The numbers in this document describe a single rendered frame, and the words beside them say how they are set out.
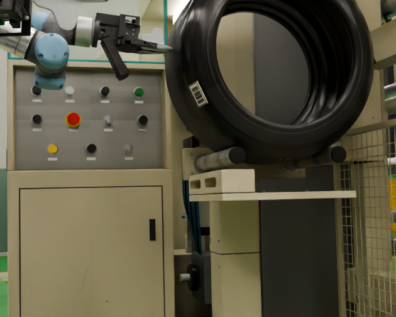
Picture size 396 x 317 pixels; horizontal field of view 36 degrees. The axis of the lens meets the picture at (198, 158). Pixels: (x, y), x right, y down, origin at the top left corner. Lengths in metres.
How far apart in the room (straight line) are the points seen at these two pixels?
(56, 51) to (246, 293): 0.97
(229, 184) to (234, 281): 0.49
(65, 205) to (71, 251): 0.15
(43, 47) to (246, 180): 0.58
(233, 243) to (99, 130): 0.62
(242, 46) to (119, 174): 0.60
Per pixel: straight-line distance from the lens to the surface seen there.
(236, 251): 1.91
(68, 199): 2.06
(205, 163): 1.74
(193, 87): 1.53
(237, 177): 1.52
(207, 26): 1.55
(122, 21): 1.60
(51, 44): 1.41
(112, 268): 2.08
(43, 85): 1.55
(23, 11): 0.74
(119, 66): 1.58
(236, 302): 1.93
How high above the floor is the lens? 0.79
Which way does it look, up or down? 4 degrees up
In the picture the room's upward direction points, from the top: 1 degrees counter-clockwise
